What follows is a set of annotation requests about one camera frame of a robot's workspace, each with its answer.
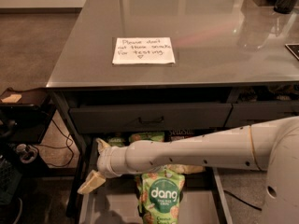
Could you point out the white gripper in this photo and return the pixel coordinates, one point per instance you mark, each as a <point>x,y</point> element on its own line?
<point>105,162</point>

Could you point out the green jalapeno chip bag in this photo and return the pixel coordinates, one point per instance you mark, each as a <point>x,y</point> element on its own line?
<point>116,141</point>

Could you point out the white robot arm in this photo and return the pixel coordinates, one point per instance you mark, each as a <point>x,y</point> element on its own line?
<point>272,146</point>

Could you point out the open middle drawer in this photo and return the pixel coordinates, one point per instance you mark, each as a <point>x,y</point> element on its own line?
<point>115,202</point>

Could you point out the rear green Dang chip bag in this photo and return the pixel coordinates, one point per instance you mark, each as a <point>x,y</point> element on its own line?
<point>152,136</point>

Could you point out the green dang chip bag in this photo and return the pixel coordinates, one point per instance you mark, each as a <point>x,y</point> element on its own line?
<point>159,196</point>
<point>152,136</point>

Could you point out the front green Dang chip bag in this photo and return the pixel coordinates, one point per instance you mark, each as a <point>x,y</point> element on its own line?
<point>159,196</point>

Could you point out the brown cracker snack bag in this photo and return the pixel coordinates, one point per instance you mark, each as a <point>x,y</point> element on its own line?
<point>182,168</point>

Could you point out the top left drawer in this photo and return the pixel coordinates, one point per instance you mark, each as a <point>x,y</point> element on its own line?
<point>153,117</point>

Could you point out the dark grey drawer cabinet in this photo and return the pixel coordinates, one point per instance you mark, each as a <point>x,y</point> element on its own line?
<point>226,52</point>

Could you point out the top right drawer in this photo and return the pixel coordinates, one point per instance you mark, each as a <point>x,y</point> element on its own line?
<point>243,114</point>

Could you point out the black card on counter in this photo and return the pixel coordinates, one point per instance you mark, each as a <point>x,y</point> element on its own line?
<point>293,49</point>

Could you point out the round metal caster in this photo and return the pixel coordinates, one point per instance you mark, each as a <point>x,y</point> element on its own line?
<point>26,153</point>

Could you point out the black side cart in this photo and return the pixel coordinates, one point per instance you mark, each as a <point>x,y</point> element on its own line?
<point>25,122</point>

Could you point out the dark plastic crate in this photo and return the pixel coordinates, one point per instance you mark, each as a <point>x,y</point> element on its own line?
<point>10,178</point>

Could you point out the tan sticky note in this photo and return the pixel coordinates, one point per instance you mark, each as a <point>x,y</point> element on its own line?
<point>12,98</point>

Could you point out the white handwritten paper note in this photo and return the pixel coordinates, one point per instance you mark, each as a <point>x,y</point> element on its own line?
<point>143,50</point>

